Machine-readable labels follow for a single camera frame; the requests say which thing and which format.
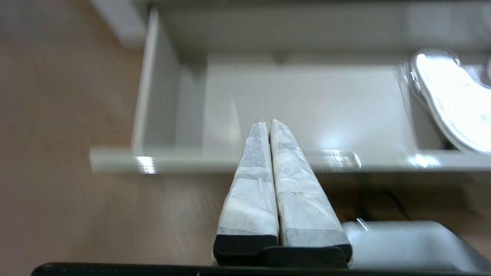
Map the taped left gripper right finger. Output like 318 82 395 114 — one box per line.
270 119 353 263

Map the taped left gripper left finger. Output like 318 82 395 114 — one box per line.
212 120 280 266

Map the white cabinet drawer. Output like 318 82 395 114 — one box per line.
90 0 491 175

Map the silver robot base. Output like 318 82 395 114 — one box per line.
343 220 491 273

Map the white plastic-wrapped slipper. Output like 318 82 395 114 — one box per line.
397 48 491 154

